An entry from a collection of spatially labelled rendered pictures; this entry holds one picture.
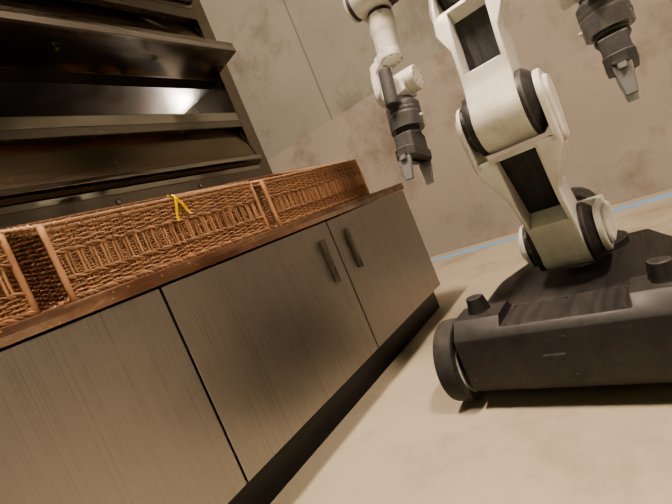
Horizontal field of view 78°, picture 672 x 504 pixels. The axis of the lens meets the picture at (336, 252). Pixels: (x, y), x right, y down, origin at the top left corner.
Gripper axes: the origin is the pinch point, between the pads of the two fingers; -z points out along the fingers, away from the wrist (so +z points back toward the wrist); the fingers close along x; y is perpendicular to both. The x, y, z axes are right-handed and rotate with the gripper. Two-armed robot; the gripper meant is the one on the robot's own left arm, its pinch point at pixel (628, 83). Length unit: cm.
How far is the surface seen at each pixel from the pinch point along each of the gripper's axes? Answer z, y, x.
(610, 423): -60, -19, 22
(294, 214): 2, -88, 9
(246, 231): -1, -87, 31
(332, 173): 15, -87, -17
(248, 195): 10, -87, 26
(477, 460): -61, -41, 33
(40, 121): 53, -136, 53
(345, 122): 88, -169, -172
